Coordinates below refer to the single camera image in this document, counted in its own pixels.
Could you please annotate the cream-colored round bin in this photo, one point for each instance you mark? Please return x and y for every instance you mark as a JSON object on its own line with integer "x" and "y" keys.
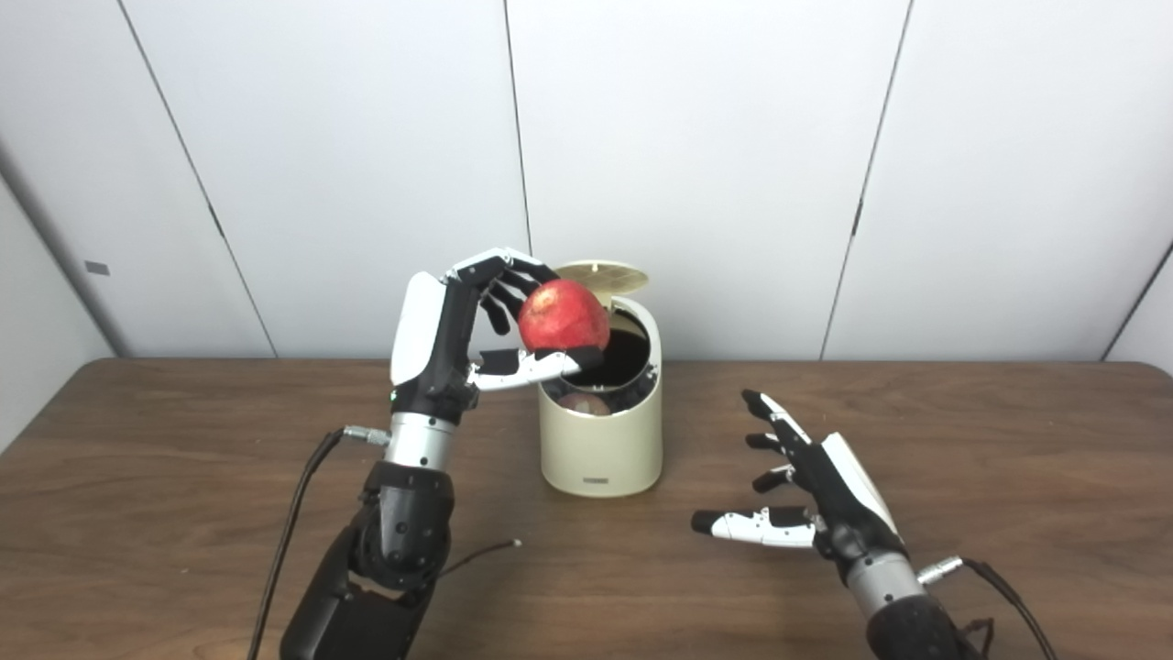
{"x": 600, "y": 449}

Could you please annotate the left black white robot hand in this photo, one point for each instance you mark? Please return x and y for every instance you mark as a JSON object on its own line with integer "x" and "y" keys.
{"x": 435, "y": 348}

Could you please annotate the cream round bin lid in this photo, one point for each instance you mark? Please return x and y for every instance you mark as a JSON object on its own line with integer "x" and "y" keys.
{"x": 609, "y": 273}

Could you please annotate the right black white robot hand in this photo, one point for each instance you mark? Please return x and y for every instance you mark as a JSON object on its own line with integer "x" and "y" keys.
{"x": 848, "y": 504}

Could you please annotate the small grey wall label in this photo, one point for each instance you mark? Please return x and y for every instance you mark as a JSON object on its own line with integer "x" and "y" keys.
{"x": 97, "y": 268}

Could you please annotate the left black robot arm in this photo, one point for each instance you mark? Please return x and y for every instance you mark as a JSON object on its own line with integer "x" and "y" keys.
{"x": 403, "y": 532}

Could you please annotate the red apple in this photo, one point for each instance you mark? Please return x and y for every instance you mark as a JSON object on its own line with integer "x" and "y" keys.
{"x": 564, "y": 316}

